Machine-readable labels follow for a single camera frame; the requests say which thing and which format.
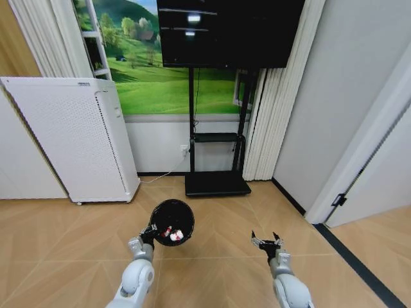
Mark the white door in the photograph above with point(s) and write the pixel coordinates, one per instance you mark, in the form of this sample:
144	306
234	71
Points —
379	179

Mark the black door hinge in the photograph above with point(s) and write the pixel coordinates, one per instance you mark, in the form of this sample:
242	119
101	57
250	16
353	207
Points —
339	200

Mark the white wall socket plug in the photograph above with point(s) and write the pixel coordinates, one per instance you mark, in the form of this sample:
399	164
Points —
184	150

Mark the black television screen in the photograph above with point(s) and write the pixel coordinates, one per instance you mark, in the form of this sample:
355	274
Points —
231	32

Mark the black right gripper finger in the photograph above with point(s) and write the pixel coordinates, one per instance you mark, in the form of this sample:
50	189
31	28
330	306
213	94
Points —
277	240
255	240

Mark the black round trash bin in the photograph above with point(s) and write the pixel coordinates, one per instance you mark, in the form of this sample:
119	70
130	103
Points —
173	215

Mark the white perforated air purifier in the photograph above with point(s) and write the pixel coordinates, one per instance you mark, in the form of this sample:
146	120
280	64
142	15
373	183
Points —
74	138

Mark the green landscape wall poster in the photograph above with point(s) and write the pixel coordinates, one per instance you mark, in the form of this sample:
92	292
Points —
141	73

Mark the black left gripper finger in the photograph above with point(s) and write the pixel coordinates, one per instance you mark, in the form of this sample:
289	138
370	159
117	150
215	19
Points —
148	228

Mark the white pleated curtain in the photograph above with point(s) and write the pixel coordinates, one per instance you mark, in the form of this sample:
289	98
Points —
273	122
48	35

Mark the black television floor stand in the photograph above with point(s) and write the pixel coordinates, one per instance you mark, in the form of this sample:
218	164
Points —
218	187

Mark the white door frame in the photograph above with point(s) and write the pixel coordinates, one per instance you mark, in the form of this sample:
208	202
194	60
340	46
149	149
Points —
356	141

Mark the red white crumpled wrapper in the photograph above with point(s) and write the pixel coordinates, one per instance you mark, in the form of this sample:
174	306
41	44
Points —
176	235
166	232

